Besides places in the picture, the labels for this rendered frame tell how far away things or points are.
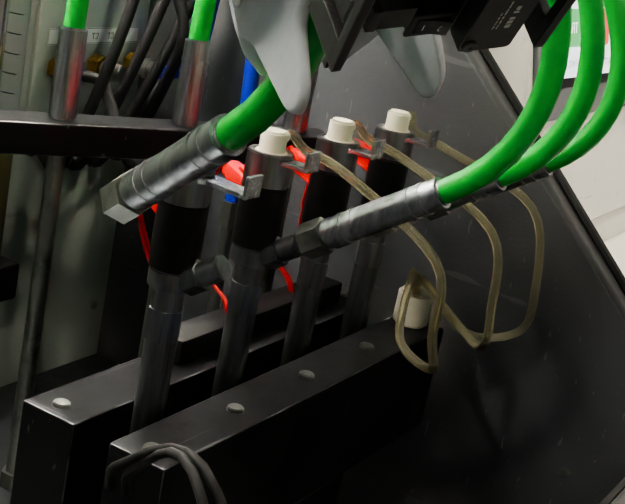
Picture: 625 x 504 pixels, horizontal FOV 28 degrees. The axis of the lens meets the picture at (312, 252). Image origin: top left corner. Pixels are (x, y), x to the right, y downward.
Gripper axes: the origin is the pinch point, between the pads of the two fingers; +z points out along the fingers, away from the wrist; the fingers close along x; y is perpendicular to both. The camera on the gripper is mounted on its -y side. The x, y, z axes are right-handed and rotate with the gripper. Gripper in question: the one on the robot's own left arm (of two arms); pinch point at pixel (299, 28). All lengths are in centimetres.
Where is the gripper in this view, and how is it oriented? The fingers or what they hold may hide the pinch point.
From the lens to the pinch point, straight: 47.6
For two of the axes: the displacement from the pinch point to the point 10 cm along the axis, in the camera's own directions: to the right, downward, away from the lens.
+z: -2.5, 4.3, 8.7
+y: 2.9, 8.9, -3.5
